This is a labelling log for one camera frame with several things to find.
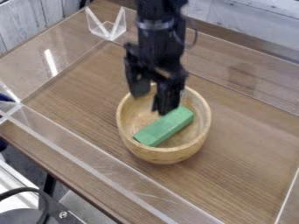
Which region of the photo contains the clear acrylic tray enclosure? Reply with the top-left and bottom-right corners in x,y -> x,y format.
0,3 -> 299,224

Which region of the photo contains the grey metal base plate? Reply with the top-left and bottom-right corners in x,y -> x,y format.
0,200 -> 85,224

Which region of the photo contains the green rectangular block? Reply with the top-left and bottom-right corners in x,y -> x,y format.
133,106 -> 194,147

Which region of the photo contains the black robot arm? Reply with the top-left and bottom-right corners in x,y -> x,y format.
124,0 -> 188,116

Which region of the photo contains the brown wooden bowl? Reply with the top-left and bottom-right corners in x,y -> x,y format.
116,86 -> 210,165

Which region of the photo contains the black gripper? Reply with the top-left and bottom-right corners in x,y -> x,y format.
124,25 -> 186,116

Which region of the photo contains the black cable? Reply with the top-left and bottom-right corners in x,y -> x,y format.
0,186 -> 52,224

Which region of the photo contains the clear acrylic corner bracket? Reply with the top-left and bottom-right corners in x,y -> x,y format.
85,7 -> 126,41

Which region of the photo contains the black table leg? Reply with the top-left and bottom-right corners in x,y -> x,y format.
42,174 -> 56,196

